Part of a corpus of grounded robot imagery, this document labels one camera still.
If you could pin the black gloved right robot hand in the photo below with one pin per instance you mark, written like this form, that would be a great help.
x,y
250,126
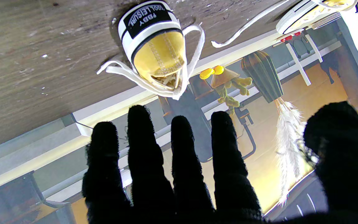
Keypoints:
x,y
185,186

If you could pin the short white slanted strip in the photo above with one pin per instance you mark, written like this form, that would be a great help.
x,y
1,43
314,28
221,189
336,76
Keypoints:
x,y
314,48

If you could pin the long white slanted strip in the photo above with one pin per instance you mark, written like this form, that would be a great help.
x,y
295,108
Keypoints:
x,y
298,63

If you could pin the dark ribbed vase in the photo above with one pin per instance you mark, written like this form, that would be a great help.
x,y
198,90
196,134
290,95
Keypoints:
x,y
263,77

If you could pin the dark tilted panel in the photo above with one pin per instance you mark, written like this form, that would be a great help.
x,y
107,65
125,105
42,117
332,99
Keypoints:
x,y
11,199

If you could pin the tall black cylindrical container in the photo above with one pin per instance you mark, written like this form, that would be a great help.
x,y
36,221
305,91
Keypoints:
x,y
197,124

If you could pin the pale pampas grass plumes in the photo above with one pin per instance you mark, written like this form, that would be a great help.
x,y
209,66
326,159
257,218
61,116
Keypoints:
x,y
287,137

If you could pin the black kitchen faucet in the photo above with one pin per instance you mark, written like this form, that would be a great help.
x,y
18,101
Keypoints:
x,y
250,137

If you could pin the small yellow lemon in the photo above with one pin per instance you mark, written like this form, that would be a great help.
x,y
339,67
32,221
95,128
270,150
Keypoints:
x,y
218,70
206,74

